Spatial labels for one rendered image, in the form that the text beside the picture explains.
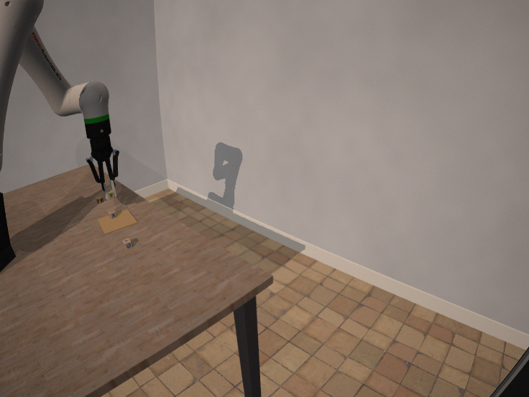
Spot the orange flat mat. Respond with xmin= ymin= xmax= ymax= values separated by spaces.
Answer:
xmin=97 ymin=209 xmax=138 ymax=234

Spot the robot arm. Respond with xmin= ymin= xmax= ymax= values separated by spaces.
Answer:
xmin=0 ymin=0 xmax=111 ymax=171

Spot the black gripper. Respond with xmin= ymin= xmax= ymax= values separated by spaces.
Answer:
xmin=86 ymin=135 xmax=119 ymax=200

